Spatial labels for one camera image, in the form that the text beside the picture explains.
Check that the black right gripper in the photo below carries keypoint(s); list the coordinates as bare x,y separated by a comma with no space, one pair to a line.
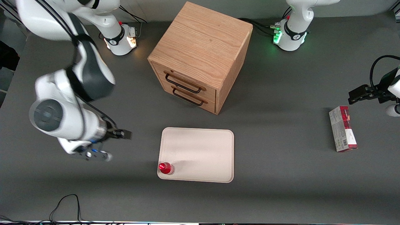
111,132

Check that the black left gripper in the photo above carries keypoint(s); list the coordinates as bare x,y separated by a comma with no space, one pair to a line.
381,90

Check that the red coke bottle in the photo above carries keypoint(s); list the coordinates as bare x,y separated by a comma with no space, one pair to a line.
165,168

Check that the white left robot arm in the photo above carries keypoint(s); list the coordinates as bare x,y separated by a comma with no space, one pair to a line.
293,34

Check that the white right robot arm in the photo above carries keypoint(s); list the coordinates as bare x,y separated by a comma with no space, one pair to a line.
62,118

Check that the beige plastic tray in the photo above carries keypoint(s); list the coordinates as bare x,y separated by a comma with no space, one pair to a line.
200,150

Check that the grey and red carton box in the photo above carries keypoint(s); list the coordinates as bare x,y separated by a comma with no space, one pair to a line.
342,129

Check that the wooden two-drawer cabinet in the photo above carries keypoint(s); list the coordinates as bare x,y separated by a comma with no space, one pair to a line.
200,47

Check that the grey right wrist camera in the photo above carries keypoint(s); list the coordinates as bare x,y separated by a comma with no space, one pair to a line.
93,153

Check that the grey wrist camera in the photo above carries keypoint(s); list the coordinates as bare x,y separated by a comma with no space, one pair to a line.
394,110
93,153

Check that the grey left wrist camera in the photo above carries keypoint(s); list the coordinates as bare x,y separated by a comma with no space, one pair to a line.
394,110

